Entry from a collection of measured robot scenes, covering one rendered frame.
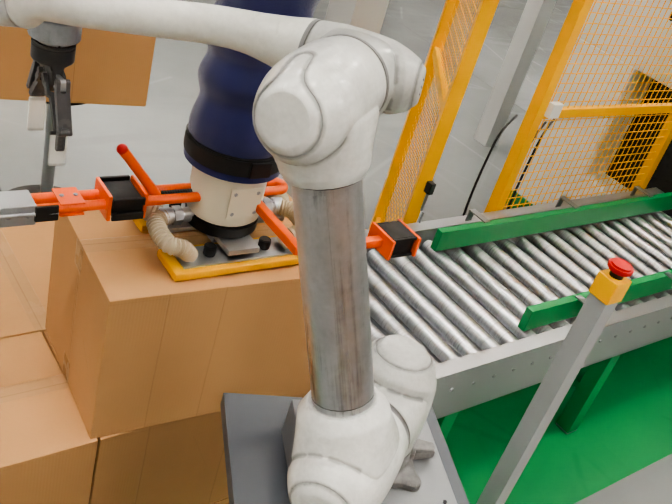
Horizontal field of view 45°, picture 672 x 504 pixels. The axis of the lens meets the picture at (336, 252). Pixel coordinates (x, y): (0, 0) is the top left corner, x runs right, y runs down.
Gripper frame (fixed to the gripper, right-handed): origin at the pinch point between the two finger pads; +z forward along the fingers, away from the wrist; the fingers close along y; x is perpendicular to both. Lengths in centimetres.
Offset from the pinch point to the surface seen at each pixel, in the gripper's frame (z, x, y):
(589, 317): 35, -136, -43
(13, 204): 12.5, 5.7, -1.7
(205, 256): 24.4, -33.5, -9.5
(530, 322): 62, -154, -16
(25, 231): 67, -18, 67
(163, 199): 13.4, -24.8, -2.3
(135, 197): 11.5, -17.8, -3.7
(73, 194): 12.5, -6.5, 0.4
